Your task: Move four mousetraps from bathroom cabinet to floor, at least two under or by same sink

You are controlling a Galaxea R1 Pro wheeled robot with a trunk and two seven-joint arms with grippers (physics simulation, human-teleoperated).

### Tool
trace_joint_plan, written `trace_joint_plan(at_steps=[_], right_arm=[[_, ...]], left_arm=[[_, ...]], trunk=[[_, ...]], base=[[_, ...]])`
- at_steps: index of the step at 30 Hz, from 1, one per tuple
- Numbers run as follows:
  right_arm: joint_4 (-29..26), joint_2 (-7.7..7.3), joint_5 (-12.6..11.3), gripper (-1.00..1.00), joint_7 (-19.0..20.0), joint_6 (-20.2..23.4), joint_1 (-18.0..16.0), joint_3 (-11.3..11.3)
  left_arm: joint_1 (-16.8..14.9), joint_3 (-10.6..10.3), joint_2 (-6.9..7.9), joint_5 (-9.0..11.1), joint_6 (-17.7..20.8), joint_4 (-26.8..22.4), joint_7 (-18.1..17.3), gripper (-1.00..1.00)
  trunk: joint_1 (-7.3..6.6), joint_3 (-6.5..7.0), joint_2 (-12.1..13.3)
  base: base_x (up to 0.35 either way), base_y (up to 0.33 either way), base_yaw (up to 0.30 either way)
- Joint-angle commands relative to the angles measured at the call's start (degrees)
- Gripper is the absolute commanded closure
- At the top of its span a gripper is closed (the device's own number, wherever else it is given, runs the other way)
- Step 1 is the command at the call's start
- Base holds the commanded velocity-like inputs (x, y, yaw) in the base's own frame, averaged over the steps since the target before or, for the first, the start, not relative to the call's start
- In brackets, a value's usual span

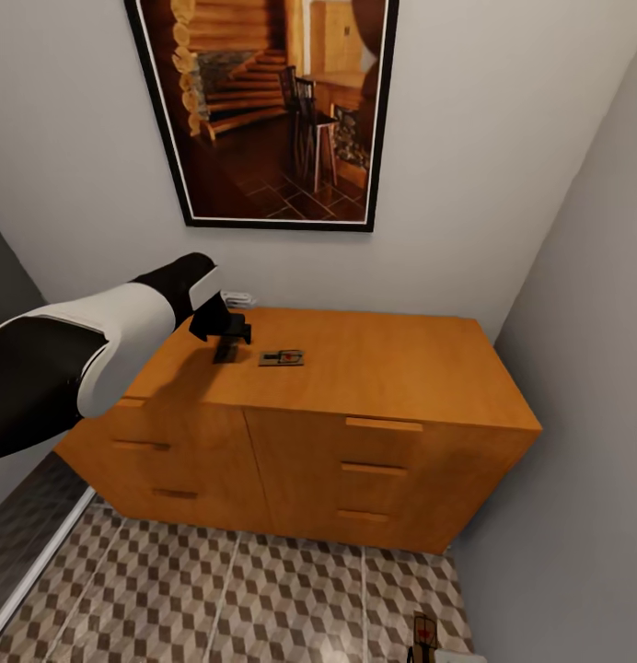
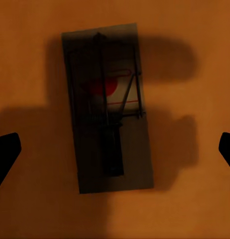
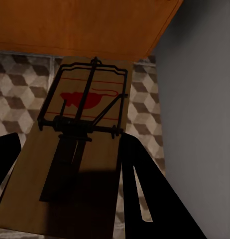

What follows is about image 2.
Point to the mousetrap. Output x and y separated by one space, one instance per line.
107 106

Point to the cabinet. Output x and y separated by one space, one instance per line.
185 60

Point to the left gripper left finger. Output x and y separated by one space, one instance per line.
10 148

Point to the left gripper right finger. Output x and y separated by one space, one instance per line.
224 146

